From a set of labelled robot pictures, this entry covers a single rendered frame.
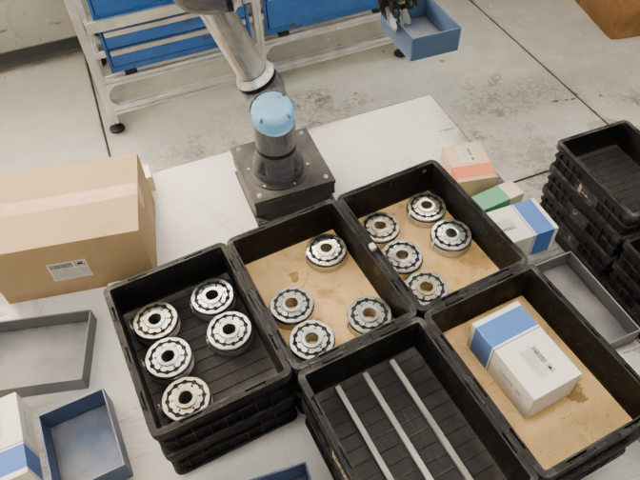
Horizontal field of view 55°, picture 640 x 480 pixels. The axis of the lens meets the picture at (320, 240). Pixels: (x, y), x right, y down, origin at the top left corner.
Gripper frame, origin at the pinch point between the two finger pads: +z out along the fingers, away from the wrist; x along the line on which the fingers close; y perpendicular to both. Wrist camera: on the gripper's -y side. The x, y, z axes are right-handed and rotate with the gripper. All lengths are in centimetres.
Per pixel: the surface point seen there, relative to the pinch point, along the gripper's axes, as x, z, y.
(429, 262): -19, 26, 59
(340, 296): -44, 23, 61
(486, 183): 11, 38, 34
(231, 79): -42, 94, -136
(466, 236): -8, 25, 57
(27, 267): -115, 13, 25
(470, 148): 13.0, 36.3, 20.2
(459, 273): -14, 27, 65
